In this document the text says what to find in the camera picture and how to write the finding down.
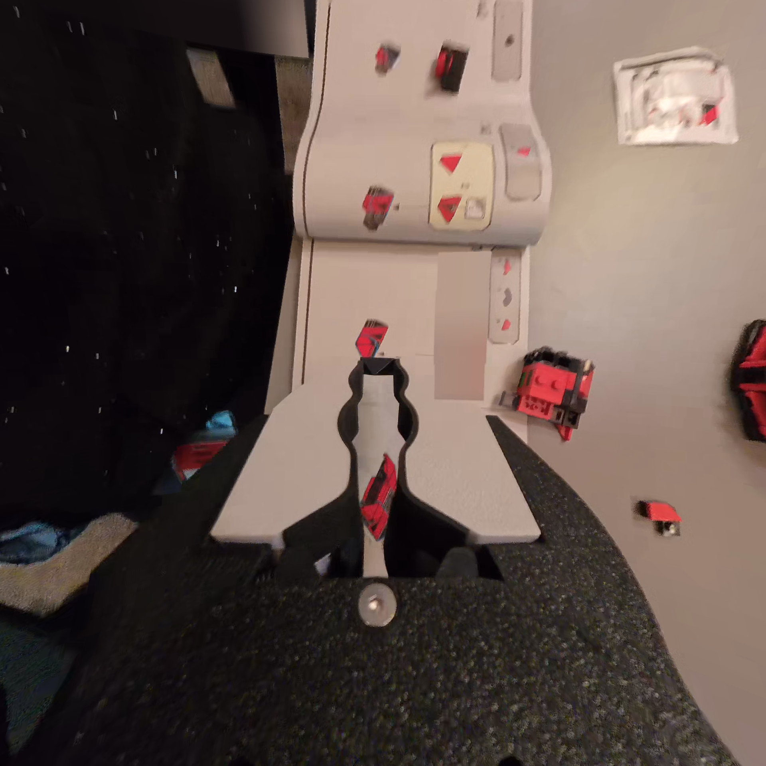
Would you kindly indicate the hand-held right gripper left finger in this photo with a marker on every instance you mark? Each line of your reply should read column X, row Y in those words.
column 287, row 479

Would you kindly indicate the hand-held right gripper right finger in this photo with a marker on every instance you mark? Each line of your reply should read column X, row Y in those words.
column 473, row 479

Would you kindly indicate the red black brick subassembly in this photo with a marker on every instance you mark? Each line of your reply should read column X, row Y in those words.
column 544, row 383

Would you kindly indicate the red curved brick black plate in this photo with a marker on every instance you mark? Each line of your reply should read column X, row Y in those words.
column 661, row 511

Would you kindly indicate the white instruction booklet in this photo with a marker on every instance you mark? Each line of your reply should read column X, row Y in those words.
column 359, row 275

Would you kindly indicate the red white packet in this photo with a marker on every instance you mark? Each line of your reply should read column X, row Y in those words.
column 197, row 456

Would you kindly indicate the red brick-built toy car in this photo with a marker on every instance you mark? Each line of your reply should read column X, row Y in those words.
column 754, row 383

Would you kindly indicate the white sticker sheet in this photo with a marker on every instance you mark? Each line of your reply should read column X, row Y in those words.
column 658, row 90

